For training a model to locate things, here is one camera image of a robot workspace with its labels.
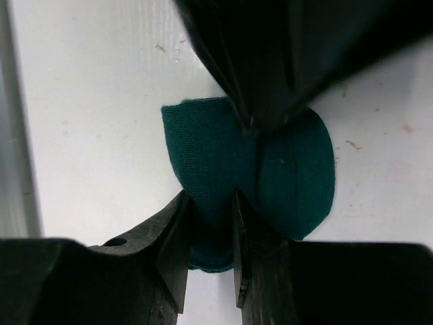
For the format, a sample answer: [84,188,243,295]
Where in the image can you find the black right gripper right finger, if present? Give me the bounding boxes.
[232,190,432,324]

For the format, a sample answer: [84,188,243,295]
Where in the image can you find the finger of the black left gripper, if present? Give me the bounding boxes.
[216,1,432,132]
[174,1,257,134]

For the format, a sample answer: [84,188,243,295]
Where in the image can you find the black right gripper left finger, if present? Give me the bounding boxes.
[1,192,191,324]

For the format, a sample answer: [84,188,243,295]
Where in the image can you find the dark green sock bear motif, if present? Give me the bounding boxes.
[161,97,336,273]

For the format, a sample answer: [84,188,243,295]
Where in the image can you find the aluminium rail frame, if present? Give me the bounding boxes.
[1,1,42,238]

